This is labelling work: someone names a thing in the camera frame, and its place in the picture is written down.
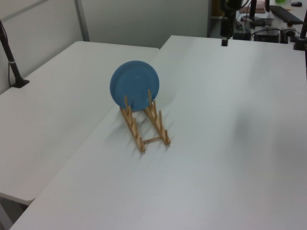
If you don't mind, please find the blue round plate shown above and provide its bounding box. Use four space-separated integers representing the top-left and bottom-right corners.
109 60 160 113

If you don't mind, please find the wooden plate rack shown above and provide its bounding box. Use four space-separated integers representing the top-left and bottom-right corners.
119 89 172 153

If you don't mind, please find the white side table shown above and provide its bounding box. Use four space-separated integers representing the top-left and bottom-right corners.
0 40 161 202

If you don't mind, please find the black electronics box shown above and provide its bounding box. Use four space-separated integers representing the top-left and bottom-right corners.
253 28 282 43

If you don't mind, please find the black monitor stand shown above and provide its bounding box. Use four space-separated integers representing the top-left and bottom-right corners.
240 0 258 23

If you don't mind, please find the black pole with white band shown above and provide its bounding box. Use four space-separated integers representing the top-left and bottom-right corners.
0 19 31 89

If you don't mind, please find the tan cardboard box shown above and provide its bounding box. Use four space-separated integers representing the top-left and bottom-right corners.
239 0 267 14

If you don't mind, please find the black keyboard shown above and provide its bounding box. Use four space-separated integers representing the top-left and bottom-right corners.
269 4 304 25

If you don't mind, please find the black camera stand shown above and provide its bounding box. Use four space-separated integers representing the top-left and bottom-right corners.
293 13 307 51
220 0 243 47

